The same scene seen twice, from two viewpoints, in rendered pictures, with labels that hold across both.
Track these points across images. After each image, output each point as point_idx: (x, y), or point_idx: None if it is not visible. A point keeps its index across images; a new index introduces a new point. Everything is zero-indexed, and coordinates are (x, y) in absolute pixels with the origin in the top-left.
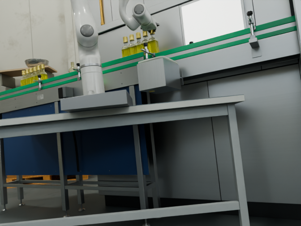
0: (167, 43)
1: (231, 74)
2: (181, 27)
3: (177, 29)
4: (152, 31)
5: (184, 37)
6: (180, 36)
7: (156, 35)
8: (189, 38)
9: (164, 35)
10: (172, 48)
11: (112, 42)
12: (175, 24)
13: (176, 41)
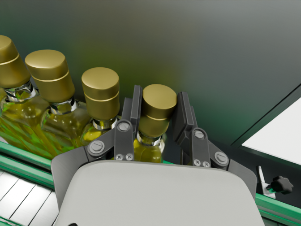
0: (194, 101)
1: (278, 200)
2: (300, 86)
3: (272, 81)
4: (162, 128)
5: (268, 121)
6: (260, 110)
7: (163, 44)
8: (280, 133)
9: (198, 69)
10: (202, 122)
11: None
12: (291, 51)
13: (229, 114)
